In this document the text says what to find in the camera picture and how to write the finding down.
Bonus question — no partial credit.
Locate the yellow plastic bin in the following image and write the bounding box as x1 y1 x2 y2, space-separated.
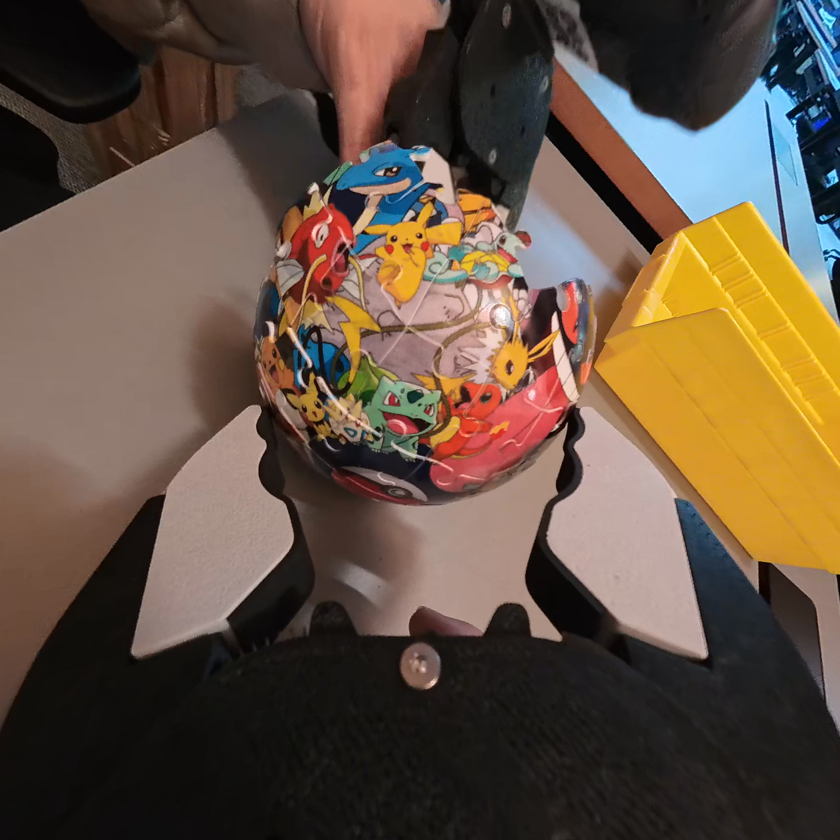
604 200 840 427
593 307 840 576

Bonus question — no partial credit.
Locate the person's left hand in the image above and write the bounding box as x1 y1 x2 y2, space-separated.
298 0 455 166

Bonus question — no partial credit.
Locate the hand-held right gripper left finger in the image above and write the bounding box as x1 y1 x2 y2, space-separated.
129 404 317 660

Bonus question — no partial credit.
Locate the black office chair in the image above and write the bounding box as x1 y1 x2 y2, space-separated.
0 0 143 126

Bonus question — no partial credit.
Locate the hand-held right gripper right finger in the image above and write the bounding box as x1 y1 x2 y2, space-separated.
524 406 714 661

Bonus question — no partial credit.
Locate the cluttered storage shelving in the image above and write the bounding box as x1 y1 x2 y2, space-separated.
761 0 840 280

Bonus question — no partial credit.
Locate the person's right hand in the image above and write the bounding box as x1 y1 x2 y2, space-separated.
408 606 485 637

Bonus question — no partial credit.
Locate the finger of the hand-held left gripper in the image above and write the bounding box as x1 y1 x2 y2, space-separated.
457 0 555 231

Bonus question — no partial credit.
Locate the colourful cartoon puzzle ball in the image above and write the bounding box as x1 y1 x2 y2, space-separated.
252 140 599 508

